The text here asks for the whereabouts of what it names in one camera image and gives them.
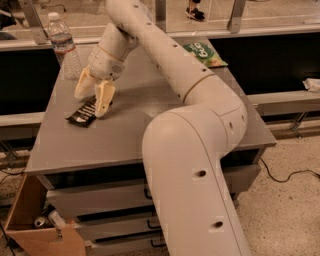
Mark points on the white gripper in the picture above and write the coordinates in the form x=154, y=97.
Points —
x=104, y=66

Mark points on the dark chocolate rxbar wrapper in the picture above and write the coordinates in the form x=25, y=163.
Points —
x=85, y=114

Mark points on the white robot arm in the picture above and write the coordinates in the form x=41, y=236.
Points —
x=182, y=147

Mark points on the clear plastic water bottle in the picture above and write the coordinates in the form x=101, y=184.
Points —
x=64, y=47

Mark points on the green snack bag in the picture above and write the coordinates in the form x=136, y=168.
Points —
x=205, y=54

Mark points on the top grey drawer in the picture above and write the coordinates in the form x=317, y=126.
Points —
x=126, y=193

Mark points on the grey drawer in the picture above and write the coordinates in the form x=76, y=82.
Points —
x=116, y=225
x=126, y=193
x=128, y=244

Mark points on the person's black shoes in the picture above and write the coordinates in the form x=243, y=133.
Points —
x=195, y=14

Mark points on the small bottle in box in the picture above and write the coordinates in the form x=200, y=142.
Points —
x=56, y=219

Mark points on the middle grey drawer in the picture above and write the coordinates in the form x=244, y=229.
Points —
x=116, y=225

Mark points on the silver soda can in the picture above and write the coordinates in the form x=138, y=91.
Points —
x=41, y=222

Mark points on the wooden side box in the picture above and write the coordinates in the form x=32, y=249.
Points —
x=44, y=241

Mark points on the bottom grey drawer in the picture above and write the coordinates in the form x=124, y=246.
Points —
x=128, y=244

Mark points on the white object on ledge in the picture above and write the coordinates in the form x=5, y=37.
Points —
x=312, y=84

